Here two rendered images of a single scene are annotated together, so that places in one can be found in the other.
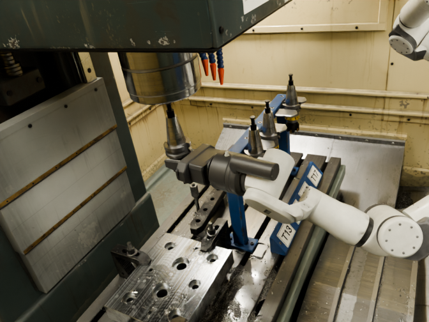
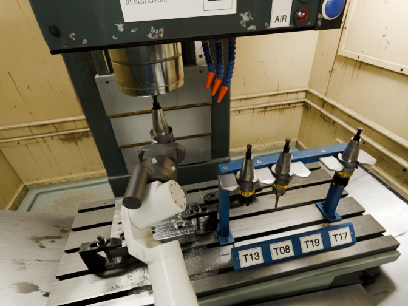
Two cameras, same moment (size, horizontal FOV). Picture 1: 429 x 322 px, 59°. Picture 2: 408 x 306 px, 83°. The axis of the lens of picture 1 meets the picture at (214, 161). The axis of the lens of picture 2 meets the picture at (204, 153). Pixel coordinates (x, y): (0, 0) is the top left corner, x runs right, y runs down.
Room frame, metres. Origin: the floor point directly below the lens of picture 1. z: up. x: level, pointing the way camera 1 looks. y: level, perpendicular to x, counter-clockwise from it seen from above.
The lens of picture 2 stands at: (0.51, -0.42, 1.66)
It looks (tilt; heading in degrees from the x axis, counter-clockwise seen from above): 35 degrees down; 49
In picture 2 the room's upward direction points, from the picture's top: 4 degrees counter-clockwise
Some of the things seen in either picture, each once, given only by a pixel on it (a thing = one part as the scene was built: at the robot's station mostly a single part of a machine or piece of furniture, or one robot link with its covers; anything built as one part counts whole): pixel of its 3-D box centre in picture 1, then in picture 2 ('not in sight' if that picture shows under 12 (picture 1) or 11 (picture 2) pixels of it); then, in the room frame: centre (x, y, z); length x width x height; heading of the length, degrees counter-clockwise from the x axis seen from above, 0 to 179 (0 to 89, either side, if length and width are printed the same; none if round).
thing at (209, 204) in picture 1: (210, 211); (232, 196); (1.06, 0.04, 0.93); 0.26 x 0.05 x 0.06; 153
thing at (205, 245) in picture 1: (214, 240); (199, 216); (0.86, 0.04, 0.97); 0.13 x 0.03 x 0.15; 148
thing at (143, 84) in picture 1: (160, 63); (147, 59); (0.79, 0.08, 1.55); 0.16 x 0.16 x 0.12
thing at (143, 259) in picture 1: (133, 260); not in sight; (0.83, 0.28, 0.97); 0.13 x 0.03 x 0.15; 58
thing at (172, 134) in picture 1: (173, 129); (159, 119); (0.79, 0.08, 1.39); 0.04 x 0.04 x 0.07
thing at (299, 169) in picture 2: (275, 128); (299, 169); (1.07, -0.21, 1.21); 0.07 x 0.05 x 0.01; 58
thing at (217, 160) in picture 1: (213, 166); (159, 164); (0.73, 0.00, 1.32); 0.13 x 0.12 x 0.10; 139
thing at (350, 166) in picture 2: (292, 106); (348, 160); (1.21, -0.29, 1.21); 0.06 x 0.06 x 0.03
